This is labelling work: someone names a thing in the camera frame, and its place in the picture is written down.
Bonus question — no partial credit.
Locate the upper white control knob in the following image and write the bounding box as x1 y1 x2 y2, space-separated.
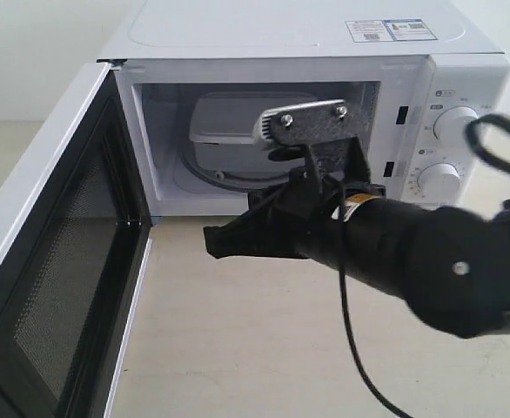
433 106 479 148

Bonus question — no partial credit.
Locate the white microwave oven body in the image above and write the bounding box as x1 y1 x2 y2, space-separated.
99 1 510 218

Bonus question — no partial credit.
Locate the glass turntable plate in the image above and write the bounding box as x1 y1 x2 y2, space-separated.
179 148 289 192

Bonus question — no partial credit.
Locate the black cable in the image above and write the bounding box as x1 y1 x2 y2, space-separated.
324 111 510 418

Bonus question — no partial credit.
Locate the white control knob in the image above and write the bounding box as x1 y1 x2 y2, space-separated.
417 163 460 201
433 106 479 148

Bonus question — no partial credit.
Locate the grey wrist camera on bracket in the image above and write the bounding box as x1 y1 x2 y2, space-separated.
252 99 365 195

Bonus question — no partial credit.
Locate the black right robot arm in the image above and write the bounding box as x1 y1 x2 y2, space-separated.
204 138 510 339

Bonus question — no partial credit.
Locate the lower white control knob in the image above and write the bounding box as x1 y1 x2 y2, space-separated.
417 163 460 201

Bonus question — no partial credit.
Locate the white and blue label sticker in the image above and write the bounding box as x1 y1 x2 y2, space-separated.
346 19 437 43

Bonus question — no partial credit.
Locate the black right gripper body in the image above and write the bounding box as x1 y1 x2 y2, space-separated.
245 172 386 266

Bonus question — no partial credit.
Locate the white lidded plastic container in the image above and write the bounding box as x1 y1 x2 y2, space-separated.
189 91 316 178

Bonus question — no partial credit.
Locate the white microwave door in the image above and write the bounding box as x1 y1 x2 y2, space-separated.
0 63 151 417

